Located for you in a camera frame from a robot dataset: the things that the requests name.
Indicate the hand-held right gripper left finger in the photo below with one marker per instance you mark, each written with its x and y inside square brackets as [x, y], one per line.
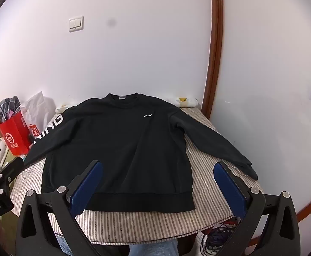
[87, 186]

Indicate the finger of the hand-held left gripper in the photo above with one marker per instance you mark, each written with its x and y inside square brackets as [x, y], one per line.
[11, 168]

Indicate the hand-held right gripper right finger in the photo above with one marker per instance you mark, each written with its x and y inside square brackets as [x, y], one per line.
[230, 189]

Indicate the black sweatshirt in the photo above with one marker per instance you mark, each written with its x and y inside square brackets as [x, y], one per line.
[118, 152]

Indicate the red paper bag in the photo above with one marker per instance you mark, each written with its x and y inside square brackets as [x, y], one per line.
[11, 136]

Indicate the plaid cloth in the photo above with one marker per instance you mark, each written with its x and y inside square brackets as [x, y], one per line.
[8, 108]

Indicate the white plastic bag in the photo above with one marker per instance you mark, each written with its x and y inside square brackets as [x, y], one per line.
[38, 109]

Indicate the striped bed mattress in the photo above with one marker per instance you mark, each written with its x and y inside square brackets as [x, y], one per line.
[144, 224]

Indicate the wooden baseboard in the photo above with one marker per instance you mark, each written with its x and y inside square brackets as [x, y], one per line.
[308, 206]

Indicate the person's blue jeans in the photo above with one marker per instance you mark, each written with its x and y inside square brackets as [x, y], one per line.
[152, 249]

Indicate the wooden door frame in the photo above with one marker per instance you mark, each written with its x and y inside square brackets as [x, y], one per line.
[215, 58]

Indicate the white wall light switch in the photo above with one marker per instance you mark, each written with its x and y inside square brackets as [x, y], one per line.
[76, 23]

